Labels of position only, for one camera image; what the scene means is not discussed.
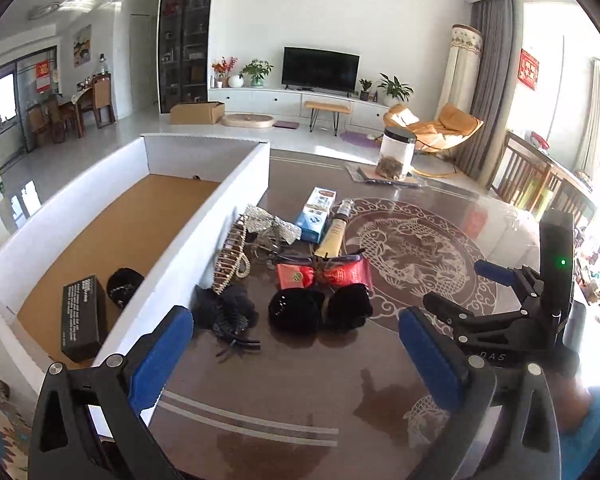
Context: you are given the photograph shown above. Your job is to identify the black box white text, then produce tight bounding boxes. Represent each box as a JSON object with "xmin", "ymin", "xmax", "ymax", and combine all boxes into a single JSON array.
[{"xmin": 60, "ymin": 275, "xmax": 107, "ymax": 364}]

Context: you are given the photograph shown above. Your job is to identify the purple floor mat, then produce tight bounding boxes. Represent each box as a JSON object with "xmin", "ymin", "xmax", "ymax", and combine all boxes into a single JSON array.
[{"xmin": 340, "ymin": 131, "xmax": 381, "ymax": 149}]

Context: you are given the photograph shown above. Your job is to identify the brown cord hair tie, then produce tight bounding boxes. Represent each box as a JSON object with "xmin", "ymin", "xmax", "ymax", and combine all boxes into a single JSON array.
[{"xmin": 312, "ymin": 255, "xmax": 347, "ymax": 287}]

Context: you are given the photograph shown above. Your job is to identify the wooden dining chair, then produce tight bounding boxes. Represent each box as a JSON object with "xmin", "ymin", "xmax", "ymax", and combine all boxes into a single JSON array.
[
  {"xmin": 91, "ymin": 74, "xmax": 117, "ymax": 129},
  {"xmin": 27, "ymin": 102, "xmax": 64, "ymax": 147}
]

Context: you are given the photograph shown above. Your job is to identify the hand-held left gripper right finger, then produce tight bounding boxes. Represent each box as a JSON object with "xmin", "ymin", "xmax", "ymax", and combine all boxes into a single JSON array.
[{"xmin": 398, "ymin": 306, "xmax": 564, "ymax": 480}]

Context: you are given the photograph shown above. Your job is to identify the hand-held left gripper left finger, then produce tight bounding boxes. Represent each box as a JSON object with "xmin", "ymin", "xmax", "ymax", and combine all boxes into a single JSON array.
[{"xmin": 27, "ymin": 305, "xmax": 195, "ymax": 480}]

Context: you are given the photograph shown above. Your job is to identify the wooden dining table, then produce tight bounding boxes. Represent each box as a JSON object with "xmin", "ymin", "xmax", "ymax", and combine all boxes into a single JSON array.
[{"xmin": 59, "ymin": 87, "xmax": 99, "ymax": 134}]

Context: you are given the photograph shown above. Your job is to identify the cloth covered floor air conditioner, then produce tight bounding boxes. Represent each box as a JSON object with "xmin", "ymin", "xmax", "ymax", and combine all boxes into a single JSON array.
[{"xmin": 437, "ymin": 24, "xmax": 484, "ymax": 121}]

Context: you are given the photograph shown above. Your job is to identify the green potted plant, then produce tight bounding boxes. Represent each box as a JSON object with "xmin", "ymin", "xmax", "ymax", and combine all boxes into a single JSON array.
[{"xmin": 240, "ymin": 59, "xmax": 274, "ymax": 89}]

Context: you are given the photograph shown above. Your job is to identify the black plush scrunchie with rhinestones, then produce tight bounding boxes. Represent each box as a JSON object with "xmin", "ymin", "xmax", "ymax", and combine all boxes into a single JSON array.
[{"xmin": 268, "ymin": 287, "xmax": 326, "ymax": 337}]

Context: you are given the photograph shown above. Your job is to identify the red foil packet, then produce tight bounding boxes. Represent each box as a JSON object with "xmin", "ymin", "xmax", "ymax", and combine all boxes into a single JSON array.
[
  {"xmin": 325, "ymin": 260, "xmax": 370, "ymax": 294},
  {"xmin": 276, "ymin": 263, "xmax": 315, "ymax": 291}
]

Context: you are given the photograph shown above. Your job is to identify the tan flat board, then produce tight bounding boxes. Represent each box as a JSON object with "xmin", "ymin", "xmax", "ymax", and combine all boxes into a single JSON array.
[{"xmin": 360, "ymin": 165, "xmax": 424, "ymax": 189}]

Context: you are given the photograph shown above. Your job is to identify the leafy plant white pot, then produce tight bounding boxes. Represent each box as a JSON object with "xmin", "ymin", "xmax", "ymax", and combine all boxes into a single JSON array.
[{"xmin": 377, "ymin": 73, "xmax": 415, "ymax": 106}]

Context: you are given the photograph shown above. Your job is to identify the white door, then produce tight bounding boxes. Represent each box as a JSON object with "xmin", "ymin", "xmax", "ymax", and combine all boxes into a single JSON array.
[{"xmin": 129, "ymin": 14, "xmax": 159, "ymax": 116}]

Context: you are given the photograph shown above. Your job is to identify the dark purple wrapper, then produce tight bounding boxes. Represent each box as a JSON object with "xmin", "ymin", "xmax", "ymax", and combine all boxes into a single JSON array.
[{"xmin": 275, "ymin": 252, "xmax": 317, "ymax": 266}]

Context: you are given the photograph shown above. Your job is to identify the red flowers in vase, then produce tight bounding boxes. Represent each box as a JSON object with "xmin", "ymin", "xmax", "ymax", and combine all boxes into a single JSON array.
[{"xmin": 211, "ymin": 56, "xmax": 239, "ymax": 89}]

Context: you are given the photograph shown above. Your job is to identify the wooden bench hairpin legs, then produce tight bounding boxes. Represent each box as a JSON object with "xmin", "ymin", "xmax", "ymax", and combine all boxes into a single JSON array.
[{"xmin": 304, "ymin": 101, "xmax": 352, "ymax": 136}]

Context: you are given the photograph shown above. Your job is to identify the slatted wooden chair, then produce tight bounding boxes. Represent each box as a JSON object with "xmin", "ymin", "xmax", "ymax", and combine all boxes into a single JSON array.
[
  {"xmin": 490, "ymin": 130, "xmax": 564, "ymax": 212},
  {"xmin": 545, "ymin": 172, "xmax": 599, "ymax": 232}
]

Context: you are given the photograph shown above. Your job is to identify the round beige pet bed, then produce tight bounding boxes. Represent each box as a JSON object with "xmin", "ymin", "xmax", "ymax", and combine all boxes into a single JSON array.
[{"xmin": 221, "ymin": 112, "xmax": 275, "ymax": 130}]

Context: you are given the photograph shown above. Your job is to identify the clear jar black lid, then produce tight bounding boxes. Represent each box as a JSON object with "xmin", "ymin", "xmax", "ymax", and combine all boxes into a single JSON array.
[{"xmin": 377, "ymin": 126, "xmax": 416, "ymax": 181}]

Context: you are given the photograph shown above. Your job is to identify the long white cardboard box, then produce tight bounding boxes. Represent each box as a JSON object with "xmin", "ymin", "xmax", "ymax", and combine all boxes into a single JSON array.
[{"xmin": 0, "ymin": 132, "xmax": 271, "ymax": 426}]

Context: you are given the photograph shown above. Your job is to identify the orange lounge chair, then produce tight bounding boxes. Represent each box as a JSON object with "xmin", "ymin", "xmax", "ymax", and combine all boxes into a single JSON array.
[{"xmin": 383, "ymin": 103, "xmax": 485, "ymax": 177}]

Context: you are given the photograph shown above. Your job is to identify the grey curtain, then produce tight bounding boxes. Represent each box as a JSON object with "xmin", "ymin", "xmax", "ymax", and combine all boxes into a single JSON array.
[{"xmin": 462, "ymin": 0, "xmax": 526, "ymax": 181}]

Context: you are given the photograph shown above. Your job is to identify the translucent brown hair claw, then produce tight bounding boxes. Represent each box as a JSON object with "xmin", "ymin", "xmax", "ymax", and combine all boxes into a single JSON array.
[{"xmin": 252, "ymin": 232, "xmax": 292, "ymax": 267}]

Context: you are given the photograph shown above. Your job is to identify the white television cabinet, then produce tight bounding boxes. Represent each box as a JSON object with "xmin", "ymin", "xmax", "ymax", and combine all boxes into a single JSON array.
[{"xmin": 207, "ymin": 86, "xmax": 394, "ymax": 134}]

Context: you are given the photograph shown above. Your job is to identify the brown cardboard box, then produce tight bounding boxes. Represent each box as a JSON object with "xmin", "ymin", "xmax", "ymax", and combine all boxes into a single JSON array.
[{"xmin": 169, "ymin": 101, "xmax": 226, "ymax": 126}]

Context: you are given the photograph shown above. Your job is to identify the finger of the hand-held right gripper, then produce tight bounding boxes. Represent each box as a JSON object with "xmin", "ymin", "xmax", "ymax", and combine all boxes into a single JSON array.
[
  {"xmin": 422, "ymin": 291, "xmax": 533, "ymax": 342},
  {"xmin": 473, "ymin": 259, "xmax": 548, "ymax": 312}
]

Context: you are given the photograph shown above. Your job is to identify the red wall hanging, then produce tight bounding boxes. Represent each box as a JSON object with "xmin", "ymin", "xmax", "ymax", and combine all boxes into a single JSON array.
[{"xmin": 519, "ymin": 49, "xmax": 540, "ymax": 92}]

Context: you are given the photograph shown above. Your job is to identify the long pearl hair clip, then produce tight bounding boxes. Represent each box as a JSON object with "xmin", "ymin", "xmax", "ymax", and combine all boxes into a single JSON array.
[{"xmin": 212, "ymin": 215, "xmax": 254, "ymax": 294}]

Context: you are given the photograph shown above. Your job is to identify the black glass display cabinet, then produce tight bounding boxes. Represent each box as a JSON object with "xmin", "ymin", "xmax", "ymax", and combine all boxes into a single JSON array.
[{"xmin": 157, "ymin": 0, "xmax": 217, "ymax": 115}]

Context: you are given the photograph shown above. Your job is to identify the round ceiling lamp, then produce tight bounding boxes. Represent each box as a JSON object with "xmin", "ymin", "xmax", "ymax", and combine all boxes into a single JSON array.
[{"xmin": 29, "ymin": 2, "xmax": 62, "ymax": 20}]

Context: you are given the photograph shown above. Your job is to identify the framed landscape painting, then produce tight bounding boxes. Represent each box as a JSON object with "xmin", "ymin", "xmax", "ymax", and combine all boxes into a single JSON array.
[{"xmin": 72, "ymin": 25, "xmax": 92, "ymax": 69}]

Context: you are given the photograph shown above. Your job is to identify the black flat television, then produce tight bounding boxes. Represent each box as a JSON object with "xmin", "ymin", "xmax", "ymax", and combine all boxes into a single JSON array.
[{"xmin": 282, "ymin": 46, "xmax": 360, "ymax": 94}]

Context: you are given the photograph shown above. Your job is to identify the blue white carton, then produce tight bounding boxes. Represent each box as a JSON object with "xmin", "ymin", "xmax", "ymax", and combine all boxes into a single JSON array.
[{"xmin": 294, "ymin": 187, "xmax": 337, "ymax": 245}]

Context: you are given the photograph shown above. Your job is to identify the black plush scrunchie pearl trim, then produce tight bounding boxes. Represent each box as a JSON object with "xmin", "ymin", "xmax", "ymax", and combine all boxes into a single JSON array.
[{"xmin": 106, "ymin": 268, "xmax": 146, "ymax": 312}]

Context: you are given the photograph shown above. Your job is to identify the clear plastic bag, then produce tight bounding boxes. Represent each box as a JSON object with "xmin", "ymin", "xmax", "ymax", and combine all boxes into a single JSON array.
[{"xmin": 345, "ymin": 162, "xmax": 381, "ymax": 183}]

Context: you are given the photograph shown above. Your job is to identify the brown patterned glass desktop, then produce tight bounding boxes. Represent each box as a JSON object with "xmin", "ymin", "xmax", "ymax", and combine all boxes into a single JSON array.
[{"xmin": 87, "ymin": 147, "xmax": 597, "ymax": 480}]

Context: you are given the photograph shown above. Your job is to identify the person's right forearm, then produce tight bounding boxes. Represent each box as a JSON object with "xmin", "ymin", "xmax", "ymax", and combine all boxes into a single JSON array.
[{"xmin": 550, "ymin": 374, "xmax": 600, "ymax": 480}]

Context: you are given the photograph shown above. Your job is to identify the gold cosmetic tube clear cap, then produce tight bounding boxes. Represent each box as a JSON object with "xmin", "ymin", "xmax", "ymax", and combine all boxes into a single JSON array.
[{"xmin": 314, "ymin": 199, "xmax": 355, "ymax": 260}]

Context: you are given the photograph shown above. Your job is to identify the silver rhinestone hair bow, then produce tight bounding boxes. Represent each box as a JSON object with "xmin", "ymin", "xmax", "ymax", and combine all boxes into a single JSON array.
[{"xmin": 243, "ymin": 204, "xmax": 303, "ymax": 246}]

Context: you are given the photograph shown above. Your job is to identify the floral printed cloth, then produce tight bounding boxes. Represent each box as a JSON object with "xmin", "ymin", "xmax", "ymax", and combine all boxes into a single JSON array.
[{"xmin": 0, "ymin": 355, "xmax": 37, "ymax": 480}]

